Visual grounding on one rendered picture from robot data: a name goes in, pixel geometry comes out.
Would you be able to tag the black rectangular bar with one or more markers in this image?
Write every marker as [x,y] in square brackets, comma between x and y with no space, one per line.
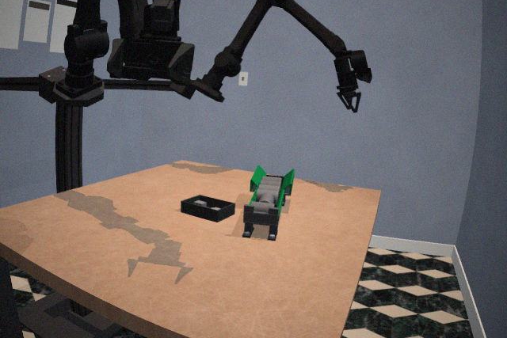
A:
[260,217]

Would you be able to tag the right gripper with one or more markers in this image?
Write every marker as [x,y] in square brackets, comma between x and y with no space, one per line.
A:
[142,55]

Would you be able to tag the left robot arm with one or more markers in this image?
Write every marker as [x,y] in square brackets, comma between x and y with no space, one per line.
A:
[228,64]

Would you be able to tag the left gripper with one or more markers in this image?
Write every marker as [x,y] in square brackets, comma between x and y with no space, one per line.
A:
[348,90]

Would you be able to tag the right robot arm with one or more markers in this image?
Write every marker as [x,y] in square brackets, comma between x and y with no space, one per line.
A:
[80,45]

